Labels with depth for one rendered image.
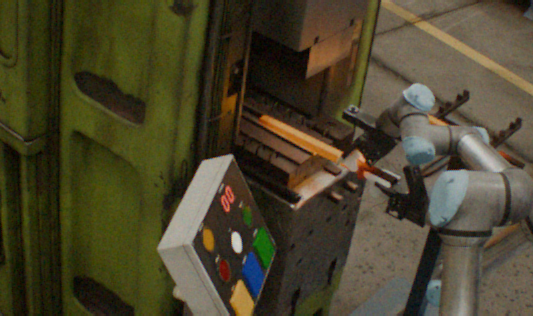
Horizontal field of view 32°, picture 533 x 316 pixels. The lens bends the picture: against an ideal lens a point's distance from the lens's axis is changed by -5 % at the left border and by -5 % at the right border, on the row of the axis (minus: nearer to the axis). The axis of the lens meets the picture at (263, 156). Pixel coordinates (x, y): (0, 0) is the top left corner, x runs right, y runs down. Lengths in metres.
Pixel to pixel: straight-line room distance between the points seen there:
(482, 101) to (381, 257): 1.51
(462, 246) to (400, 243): 2.03
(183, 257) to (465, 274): 0.58
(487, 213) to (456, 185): 0.09
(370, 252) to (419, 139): 1.65
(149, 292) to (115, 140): 0.46
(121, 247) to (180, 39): 0.81
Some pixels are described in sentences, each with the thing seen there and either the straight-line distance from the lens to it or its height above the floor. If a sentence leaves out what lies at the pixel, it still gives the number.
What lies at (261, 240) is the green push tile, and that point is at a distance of 2.24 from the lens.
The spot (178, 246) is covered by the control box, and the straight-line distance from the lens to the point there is 1.96.
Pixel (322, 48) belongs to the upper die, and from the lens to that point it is 2.40.
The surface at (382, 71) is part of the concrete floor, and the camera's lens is 5.15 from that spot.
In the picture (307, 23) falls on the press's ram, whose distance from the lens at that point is 2.28.
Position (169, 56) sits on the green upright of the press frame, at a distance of 2.22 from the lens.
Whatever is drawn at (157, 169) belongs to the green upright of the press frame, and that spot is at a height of 1.04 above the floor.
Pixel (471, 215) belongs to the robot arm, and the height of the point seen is 1.34.
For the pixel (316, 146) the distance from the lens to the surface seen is 2.60.
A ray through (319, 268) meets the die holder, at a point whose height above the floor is 0.57.
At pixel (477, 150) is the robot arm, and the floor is 1.30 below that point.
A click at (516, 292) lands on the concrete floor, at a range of 3.92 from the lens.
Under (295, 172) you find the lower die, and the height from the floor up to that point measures 0.97.
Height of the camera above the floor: 2.47
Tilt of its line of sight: 35 degrees down
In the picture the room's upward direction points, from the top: 9 degrees clockwise
